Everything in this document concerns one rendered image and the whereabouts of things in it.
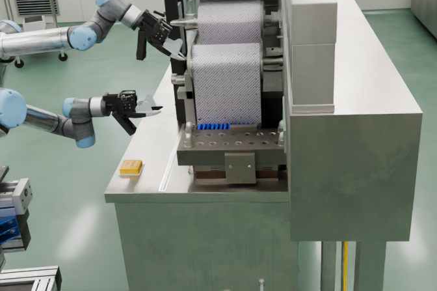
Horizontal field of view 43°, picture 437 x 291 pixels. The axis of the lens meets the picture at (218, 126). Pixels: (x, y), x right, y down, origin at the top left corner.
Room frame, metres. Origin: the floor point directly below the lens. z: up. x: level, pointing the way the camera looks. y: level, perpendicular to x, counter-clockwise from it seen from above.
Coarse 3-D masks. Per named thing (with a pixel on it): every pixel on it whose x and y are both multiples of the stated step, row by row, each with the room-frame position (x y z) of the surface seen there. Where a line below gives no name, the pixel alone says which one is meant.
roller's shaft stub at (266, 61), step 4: (264, 56) 1.87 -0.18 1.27; (268, 56) 1.86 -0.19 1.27; (272, 56) 1.86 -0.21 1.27; (276, 56) 1.86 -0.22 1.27; (280, 56) 1.85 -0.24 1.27; (264, 60) 1.85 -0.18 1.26; (268, 60) 1.85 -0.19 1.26; (272, 60) 1.85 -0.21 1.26; (276, 60) 1.85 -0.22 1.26; (280, 60) 1.84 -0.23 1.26; (264, 64) 1.86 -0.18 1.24; (268, 64) 1.86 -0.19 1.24; (272, 64) 1.86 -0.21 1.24; (280, 64) 1.84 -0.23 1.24
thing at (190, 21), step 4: (184, 16) 2.14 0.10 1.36; (188, 16) 2.13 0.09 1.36; (192, 16) 2.13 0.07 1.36; (196, 16) 2.13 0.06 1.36; (184, 20) 2.12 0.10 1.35; (188, 20) 2.12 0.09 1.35; (192, 20) 2.12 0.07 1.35; (196, 20) 2.12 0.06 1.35; (184, 24) 2.12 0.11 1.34; (188, 24) 2.12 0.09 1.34; (192, 24) 2.12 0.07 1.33; (196, 24) 2.11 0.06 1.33; (188, 28) 2.12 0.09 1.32; (192, 28) 2.12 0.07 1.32; (196, 28) 2.12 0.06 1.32
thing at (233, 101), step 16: (208, 80) 1.83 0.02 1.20; (224, 80) 1.82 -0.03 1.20; (240, 80) 1.81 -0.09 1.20; (256, 80) 1.81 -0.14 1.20; (208, 96) 1.83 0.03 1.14; (224, 96) 1.82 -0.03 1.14; (240, 96) 1.81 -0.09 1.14; (256, 96) 1.81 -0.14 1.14; (208, 112) 1.83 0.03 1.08; (224, 112) 1.82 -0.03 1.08; (240, 112) 1.82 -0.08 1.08; (256, 112) 1.81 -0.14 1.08
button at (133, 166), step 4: (124, 160) 1.80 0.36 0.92; (128, 160) 1.80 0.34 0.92; (132, 160) 1.79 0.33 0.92; (136, 160) 1.79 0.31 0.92; (140, 160) 1.79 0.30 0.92; (124, 164) 1.77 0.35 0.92; (128, 164) 1.76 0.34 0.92; (132, 164) 1.76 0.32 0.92; (136, 164) 1.76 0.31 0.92; (140, 164) 1.77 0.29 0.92; (120, 168) 1.74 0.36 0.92; (124, 168) 1.74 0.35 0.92; (128, 168) 1.74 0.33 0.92; (132, 168) 1.73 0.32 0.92; (136, 168) 1.73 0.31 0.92; (140, 168) 1.76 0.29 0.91; (120, 172) 1.74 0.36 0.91; (124, 172) 1.73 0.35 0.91; (128, 172) 1.73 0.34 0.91; (132, 172) 1.73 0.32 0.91; (136, 172) 1.73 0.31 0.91
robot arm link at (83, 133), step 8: (88, 120) 1.87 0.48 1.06; (64, 128) 1.90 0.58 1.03; (72, 128) 1.88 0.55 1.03; (80, 128) 1.85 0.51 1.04; (88, 128) 1.86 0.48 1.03; (72, 136) 1.87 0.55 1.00; (80, 136) 1.85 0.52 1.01; (88, 136) 1.86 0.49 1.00; (80, 144) 1.85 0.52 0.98; (88, 144) 1.86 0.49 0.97
